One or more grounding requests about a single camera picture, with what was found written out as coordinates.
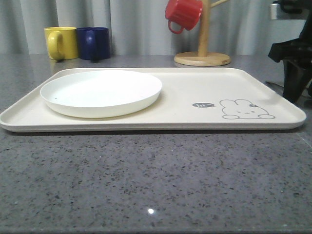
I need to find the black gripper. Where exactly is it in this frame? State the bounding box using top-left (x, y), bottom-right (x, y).
top-left (269, 0), bottom-right (312, 102)

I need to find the silver fork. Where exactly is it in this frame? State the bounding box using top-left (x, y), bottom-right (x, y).
top-left (265, 80), bottom-right (284, 88)

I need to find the white round plate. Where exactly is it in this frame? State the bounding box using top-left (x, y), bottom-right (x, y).
top-left (40, 70), bottom-right (163, 118)

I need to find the wooden mug tree stand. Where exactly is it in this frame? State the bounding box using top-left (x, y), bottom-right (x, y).
top-left (174, 0), bottom-right (231, 67)

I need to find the red ribbed mug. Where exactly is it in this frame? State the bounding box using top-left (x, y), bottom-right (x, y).
top-left (165, 0), bottom-right (203, 34)

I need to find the grey pleated curtain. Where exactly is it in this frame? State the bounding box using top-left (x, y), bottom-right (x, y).
top-left (0, 0), bottom-right (304, 55)

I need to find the dark blue mug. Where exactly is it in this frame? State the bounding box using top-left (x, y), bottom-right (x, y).
top-left (76, 27), bottom-right (111, 61)

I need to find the cream rabbit serving tray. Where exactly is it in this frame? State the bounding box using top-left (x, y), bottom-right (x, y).
top-left (0, 68), bottom-right (306, 132)

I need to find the yellow mug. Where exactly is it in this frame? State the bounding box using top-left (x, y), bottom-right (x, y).
top-left (44, 27), bottom-right (78, 60)

